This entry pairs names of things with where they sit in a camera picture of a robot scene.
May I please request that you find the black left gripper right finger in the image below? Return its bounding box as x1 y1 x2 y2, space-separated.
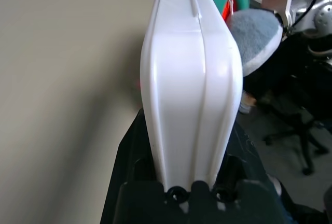
217 123 270 183

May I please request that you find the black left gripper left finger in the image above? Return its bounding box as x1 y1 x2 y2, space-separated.
100 108 164 224

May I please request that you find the white Unitree pencil case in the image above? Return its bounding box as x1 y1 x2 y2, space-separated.
139 0 244 186

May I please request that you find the black office chair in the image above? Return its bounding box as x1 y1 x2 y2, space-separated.
243 37 332 176

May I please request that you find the grey plush shark toy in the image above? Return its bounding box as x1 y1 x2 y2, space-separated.
225 9 284 77

